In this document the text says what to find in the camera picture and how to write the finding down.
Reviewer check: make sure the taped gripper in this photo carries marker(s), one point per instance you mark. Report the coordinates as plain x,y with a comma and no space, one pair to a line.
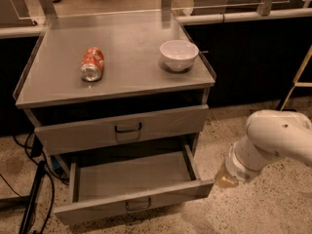
234,167

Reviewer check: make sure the grey drawer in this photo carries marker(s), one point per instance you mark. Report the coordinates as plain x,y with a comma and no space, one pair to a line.
84,135
130,179

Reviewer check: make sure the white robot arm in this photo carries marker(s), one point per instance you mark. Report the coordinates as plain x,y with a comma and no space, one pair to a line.
270,136

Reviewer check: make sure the grey metal drawer cabinet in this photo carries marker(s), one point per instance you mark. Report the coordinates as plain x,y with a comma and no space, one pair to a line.
134,79

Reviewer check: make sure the grey top drawer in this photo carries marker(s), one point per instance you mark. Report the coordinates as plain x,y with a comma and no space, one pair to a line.
84,135

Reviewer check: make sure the white ceramic bowl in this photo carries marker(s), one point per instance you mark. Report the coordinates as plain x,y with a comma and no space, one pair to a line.
178,55

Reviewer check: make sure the orange soda can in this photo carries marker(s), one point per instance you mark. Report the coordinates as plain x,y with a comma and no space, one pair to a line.
92,65

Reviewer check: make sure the black floor stand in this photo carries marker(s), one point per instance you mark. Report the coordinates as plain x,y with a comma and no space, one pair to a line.
26,201

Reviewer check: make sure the yellow wooden frame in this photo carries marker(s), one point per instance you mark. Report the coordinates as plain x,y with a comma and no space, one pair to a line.
295,81

